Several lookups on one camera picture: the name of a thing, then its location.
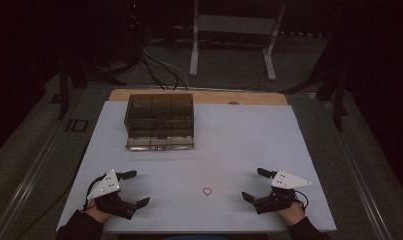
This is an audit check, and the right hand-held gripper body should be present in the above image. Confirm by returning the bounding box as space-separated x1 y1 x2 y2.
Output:
253 169 313 215

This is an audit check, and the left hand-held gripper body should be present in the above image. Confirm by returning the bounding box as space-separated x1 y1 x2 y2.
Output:
86 169 139 221

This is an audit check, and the person's left hand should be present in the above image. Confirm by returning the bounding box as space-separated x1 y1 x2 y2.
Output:
85 198 114 224

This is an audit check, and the person's right hand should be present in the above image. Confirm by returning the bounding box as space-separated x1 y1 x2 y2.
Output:
276 199 307 228

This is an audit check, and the white table mat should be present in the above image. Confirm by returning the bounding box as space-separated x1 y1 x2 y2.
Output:
56 101 337 233

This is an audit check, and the dark clear compartment box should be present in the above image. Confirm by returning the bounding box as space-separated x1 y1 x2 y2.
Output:
123 92 195 152

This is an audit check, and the black stand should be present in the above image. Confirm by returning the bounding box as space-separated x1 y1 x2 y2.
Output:
56 61 128 121
278 64 352 133

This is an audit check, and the wooden table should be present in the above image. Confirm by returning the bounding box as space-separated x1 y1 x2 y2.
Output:
108 88 289 106

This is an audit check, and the white metal stand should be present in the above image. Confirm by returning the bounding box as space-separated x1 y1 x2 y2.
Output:
188 0 287 82

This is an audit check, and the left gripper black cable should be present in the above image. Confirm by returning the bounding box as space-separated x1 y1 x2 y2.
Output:
83 175 105 212

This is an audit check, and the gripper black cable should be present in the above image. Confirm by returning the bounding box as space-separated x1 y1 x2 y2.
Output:
293 189 310 212
83 175 105 212

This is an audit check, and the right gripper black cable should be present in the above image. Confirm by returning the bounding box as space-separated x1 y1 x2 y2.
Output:
293 189 310 212

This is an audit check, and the grey metal rail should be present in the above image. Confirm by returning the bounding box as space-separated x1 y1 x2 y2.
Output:
317 96 395 240
0 119 77 240

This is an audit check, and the black cable bundle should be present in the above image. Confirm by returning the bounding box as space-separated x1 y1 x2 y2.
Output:
135 29 191 92

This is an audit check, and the white cable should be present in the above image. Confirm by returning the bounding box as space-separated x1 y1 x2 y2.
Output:
144 54 191 90

